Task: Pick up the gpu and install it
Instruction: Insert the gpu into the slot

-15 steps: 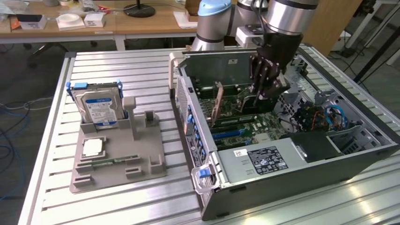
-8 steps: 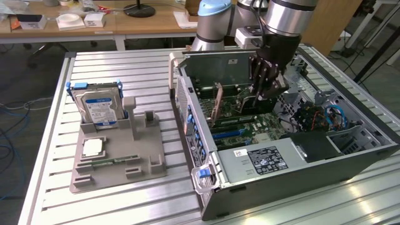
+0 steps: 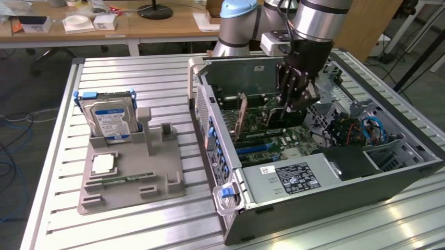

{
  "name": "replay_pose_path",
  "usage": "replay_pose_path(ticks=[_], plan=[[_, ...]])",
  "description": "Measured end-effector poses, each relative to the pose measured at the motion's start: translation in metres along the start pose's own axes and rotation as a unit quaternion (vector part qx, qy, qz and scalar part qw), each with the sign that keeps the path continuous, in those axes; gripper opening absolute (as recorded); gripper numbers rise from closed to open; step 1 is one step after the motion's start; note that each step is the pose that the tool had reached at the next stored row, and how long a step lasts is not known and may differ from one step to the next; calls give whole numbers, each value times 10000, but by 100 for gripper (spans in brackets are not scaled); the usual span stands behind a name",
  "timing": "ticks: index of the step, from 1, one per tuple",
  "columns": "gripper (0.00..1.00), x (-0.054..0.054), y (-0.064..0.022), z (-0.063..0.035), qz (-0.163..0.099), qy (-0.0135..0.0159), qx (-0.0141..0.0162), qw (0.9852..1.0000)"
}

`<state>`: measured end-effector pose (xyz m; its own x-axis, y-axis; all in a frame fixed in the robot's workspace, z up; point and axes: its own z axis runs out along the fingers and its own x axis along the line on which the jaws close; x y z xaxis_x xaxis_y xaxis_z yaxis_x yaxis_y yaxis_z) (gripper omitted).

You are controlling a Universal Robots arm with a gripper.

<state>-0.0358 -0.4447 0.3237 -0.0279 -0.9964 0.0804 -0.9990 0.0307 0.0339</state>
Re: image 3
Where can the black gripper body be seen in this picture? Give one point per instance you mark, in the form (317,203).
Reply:
(309,57)

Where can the Nvidia graphics card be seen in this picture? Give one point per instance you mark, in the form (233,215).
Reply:
(242,117)

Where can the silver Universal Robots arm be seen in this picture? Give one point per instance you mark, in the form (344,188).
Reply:
(320,23)

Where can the perforated metal disk bay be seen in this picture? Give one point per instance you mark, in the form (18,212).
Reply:
(326,114)

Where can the green motherboard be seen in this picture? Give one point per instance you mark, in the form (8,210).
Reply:
(296,140)

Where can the wooden cabinet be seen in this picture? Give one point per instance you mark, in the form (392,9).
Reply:
(365,26)

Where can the silver chipset heatsink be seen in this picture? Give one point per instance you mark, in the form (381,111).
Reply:
(292,153)

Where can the blue expansion slot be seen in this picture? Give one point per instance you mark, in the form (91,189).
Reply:
(254,149)

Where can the white paper sheets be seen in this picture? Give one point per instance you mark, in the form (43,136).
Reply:
(205,23)

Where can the brown cardboard box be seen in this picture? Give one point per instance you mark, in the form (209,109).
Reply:
(213,7)

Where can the grey power supply unit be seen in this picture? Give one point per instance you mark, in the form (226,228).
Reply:
(263,187)

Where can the black open PC case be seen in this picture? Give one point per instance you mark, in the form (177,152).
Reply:
(313,208)

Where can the blue case latch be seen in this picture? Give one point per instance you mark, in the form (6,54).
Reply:
(226,192)

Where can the wooden desk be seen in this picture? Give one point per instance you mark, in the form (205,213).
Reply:
(157,28)

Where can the black round lamp base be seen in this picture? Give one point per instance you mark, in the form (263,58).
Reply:
(154,11)

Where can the grey parts rack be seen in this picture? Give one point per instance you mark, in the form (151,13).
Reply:
(139,161)

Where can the hard disk in blue caddy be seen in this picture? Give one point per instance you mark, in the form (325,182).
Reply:
(107,122)

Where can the plain white box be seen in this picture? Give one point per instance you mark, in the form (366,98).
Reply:
(104,22)

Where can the green RAM stick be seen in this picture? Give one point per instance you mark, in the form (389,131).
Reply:
(122,179)

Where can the silver CPU chip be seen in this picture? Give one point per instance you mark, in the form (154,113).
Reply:
(103,164)

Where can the white box with round bowl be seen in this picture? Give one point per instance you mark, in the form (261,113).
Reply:
(78,24)

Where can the white tape roll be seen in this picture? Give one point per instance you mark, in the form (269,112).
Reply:
(74,2)

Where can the black office chair base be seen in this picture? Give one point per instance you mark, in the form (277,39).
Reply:
(48,57)

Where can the grey cup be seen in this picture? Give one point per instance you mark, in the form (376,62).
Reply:
(58,3)

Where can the white box with black top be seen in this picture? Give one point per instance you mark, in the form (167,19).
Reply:
(35,24)

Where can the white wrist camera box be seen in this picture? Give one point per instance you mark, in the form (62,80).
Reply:
(271,43)

